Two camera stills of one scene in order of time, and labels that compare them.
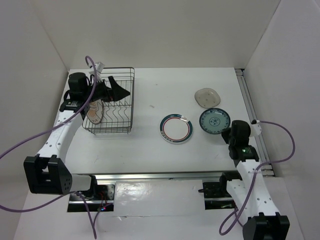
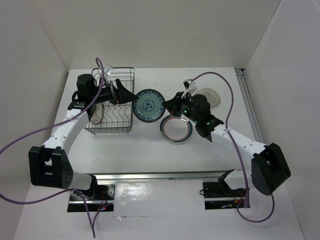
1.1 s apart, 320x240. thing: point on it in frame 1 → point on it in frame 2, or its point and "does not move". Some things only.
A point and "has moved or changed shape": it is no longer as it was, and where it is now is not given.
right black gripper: [224, 134] → [172, 105]
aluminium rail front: [160, 177] does not move
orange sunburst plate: [95, 111] does not move
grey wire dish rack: [118, 114] does not move
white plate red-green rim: [176, 128] does not move
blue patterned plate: [213, 120] has moved or changed shape
